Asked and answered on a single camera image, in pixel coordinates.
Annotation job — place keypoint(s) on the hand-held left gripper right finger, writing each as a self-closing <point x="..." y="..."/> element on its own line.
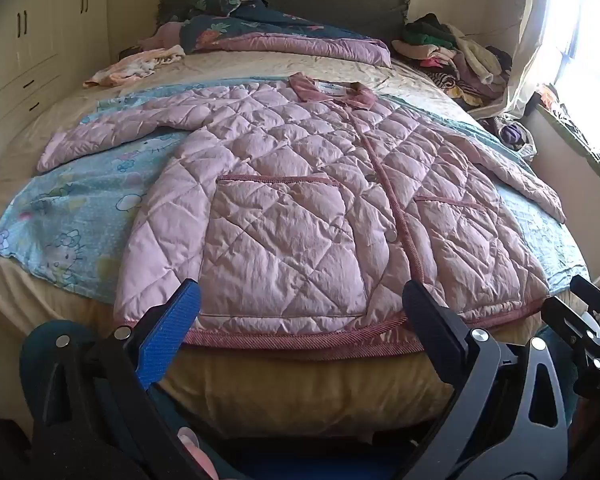
<point x="432" y="340"/>

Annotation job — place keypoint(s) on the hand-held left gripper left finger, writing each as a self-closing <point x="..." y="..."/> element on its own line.
<point x="172" y="330"/>

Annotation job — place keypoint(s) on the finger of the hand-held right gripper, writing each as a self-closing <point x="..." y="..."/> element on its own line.
<point x="592" y="292"/>
<point x="565" y="317"/>

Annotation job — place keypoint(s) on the pink quilted jacket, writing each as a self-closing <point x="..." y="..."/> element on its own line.
<point x="290" y="210"/>

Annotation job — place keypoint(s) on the bag of clothes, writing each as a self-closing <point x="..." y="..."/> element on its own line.
<point x="510" y="135"/>

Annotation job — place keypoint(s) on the pile of mixed clothes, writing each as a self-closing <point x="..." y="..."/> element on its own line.
<point x="455" y="55"/>

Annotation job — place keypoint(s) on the bed with beige sheet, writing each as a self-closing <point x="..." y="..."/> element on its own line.
<point x="260" y="395"/>

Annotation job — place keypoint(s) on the blue cartoon print sheet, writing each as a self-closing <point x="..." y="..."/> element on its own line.
<point x="70" y="220"/>

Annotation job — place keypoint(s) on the green windowsill cover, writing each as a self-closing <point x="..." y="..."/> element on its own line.
<point x="570" y="137"/>

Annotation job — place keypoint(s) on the cream curtain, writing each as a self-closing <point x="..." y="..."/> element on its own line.
<point x="530" y="50"/>

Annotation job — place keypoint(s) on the window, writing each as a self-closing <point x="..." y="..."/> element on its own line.
<point x="595" y="35"/>

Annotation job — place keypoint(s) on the peach patterned cloth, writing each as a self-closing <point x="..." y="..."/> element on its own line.
<point x="130" y="65"/>

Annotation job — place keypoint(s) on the pink pillow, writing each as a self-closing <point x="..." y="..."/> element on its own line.
<point x="165" y="35"/>

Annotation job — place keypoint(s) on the cream wardrobe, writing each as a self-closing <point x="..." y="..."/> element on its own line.
<point x="35" y="60"/>

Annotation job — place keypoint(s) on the dark floral quilt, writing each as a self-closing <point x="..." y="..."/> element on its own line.
<point x="260" y="17"/>

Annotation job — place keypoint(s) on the grey padded headboard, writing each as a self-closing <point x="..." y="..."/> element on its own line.
<point x="330" y="5"/>

